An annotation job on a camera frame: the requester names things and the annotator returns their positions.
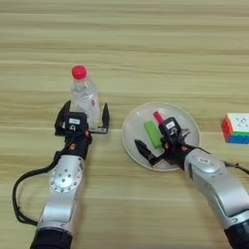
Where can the round white plate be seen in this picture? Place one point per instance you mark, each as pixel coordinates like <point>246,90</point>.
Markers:
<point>133,126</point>

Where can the green rectangular block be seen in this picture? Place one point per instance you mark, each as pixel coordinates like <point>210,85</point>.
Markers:
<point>153,133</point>

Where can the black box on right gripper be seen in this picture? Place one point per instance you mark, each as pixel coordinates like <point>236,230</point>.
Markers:
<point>170,128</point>

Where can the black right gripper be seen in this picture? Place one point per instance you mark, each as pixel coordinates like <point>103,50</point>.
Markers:
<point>175,154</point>

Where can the red and black marker pen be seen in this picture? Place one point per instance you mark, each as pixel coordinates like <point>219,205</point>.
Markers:
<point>158,116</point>

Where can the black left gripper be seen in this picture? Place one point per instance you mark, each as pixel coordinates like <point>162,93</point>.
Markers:
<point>78,146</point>

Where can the clear bottle with red cap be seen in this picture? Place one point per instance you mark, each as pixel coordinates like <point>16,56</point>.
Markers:
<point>85,97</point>

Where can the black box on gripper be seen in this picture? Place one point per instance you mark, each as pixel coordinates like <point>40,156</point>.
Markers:
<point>75,122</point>
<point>170,128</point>

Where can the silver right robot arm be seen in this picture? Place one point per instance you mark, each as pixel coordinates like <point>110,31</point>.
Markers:
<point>220,191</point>

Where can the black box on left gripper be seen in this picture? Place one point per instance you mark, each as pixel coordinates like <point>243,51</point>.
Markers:
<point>75,122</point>

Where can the multicoloured puzzle cube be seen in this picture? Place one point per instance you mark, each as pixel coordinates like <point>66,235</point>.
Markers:
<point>238,124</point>

